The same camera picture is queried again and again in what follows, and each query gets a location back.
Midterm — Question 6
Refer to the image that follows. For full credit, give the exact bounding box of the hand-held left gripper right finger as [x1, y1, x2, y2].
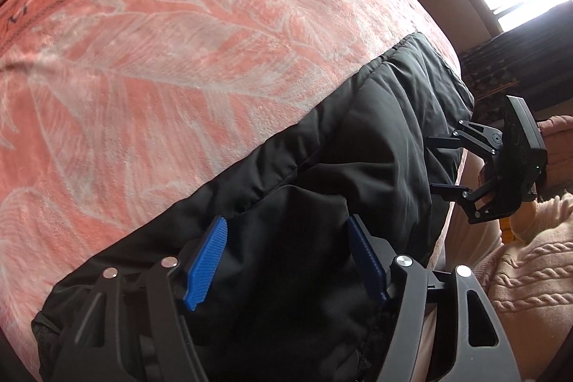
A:
[347, 214, 522, 382]

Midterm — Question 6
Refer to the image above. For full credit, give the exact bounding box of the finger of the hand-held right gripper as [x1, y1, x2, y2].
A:
[430, 174, 524, 226]
[427, 120, 506, 155]

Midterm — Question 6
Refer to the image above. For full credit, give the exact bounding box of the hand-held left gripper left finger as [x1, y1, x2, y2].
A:
[33, 216, 229, 382]

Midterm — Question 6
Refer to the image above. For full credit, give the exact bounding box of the black puffy jacket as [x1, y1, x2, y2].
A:
[31, 32, 475, 382]

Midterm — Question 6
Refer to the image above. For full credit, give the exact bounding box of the person's right forearm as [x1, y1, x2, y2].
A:
[508, 192, 573, 251]

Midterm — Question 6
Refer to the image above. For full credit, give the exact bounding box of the person's right hand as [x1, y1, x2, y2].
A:
[478, 162, 499, 191]

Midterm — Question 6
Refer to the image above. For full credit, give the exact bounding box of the dark patterned curtain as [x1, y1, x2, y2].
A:
[461, 6, 573, 119]

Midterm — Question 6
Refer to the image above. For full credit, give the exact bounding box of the pink leaf-print blanket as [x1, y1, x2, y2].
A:
[0, 0, 466, 338]

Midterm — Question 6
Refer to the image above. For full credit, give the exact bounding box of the pink cable-knit sweater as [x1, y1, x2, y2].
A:
[487, 116, 573, 382]

